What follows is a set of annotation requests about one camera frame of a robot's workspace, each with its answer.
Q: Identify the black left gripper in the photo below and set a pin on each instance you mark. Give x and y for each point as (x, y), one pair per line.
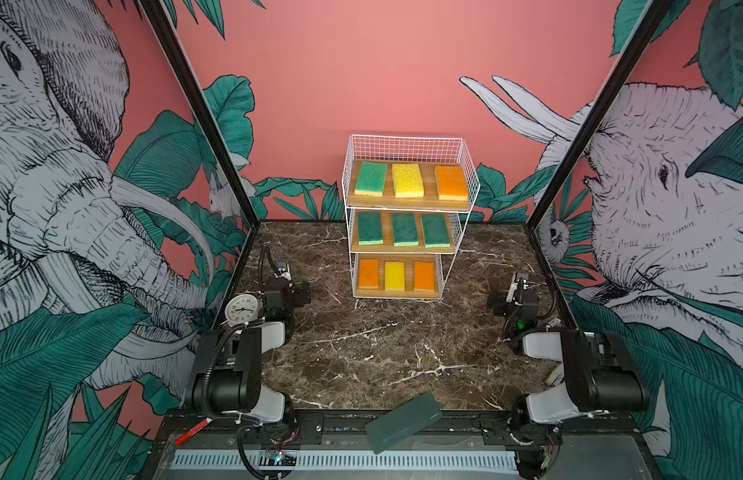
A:
(298, 293)

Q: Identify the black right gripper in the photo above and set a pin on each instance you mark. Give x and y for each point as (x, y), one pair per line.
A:
(502, 302)

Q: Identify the orange sponge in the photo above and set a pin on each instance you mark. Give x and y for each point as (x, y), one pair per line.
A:
(451, 185)
(368, 277)
(424, 277)

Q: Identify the dark green sponge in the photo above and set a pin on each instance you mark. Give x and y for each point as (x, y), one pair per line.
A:
(436, 232)
(370, 228)
(405, 233)

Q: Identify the yellow sponge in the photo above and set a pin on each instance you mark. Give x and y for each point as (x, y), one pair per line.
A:
(394, 276)
(407, 180)

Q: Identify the bright green sponge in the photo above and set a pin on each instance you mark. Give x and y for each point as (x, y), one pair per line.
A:
(371, 179)

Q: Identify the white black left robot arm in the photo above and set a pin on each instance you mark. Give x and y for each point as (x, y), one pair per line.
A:
(226, 380)

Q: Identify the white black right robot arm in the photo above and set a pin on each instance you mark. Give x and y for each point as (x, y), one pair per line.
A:
(596, 373)

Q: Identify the white alarm clock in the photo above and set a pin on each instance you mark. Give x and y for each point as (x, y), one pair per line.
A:
(243, 309)

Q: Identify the white stapler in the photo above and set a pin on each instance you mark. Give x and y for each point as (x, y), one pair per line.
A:
(556, 376)

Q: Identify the large dark green foam block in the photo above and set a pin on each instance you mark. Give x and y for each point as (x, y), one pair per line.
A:
(403, 422)

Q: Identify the red white marker pen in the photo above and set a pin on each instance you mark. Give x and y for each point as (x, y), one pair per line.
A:
(193, 431)

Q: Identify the white wire three-tier shelf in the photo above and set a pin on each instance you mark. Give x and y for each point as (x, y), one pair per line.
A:
(408, 201)

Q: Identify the white ribbed front rail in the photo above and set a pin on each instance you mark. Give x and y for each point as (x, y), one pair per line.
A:
(336, 460)

